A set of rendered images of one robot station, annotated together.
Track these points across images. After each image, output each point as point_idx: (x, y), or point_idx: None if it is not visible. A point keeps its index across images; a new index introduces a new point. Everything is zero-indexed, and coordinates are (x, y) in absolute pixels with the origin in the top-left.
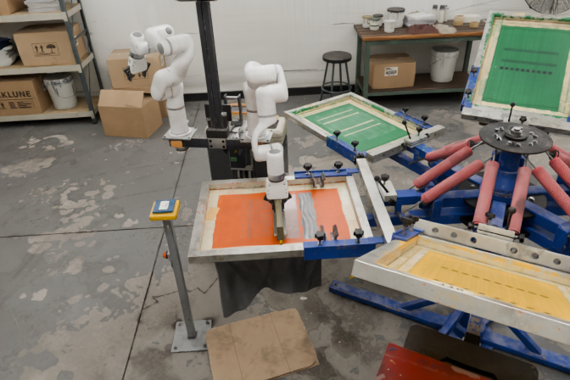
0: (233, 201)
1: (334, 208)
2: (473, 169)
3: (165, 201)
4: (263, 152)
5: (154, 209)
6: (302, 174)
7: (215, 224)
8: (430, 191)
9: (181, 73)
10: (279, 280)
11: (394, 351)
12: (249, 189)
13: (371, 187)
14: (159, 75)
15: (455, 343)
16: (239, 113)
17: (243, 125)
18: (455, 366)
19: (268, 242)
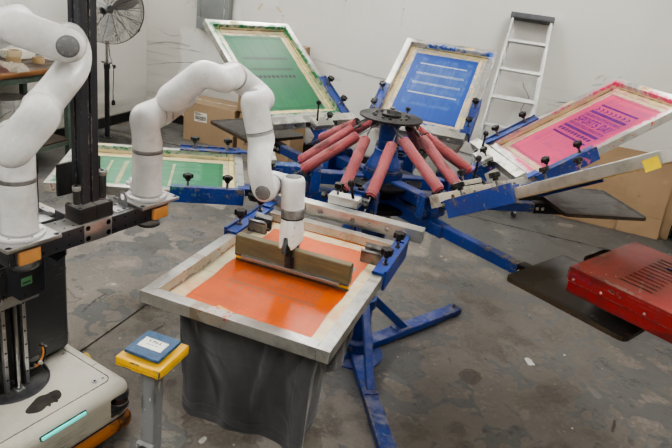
0: (216, 291)
1: (311, 243)
2: (393, 150)
3: (143, 340)
4: (276, 183)
5: (155, 356)
6: (235, 226)
7: (256, 319)
8: (374, 184)
9: (71, 98)
10: (339, 349)
11: (581, 267)
12: (202, 272)
13: (324, 204)
14: (48, 106)
15: (533, 269)
16: (37, 186)
17: (42, 208)
18: (556, 278)
19: (335, 297)
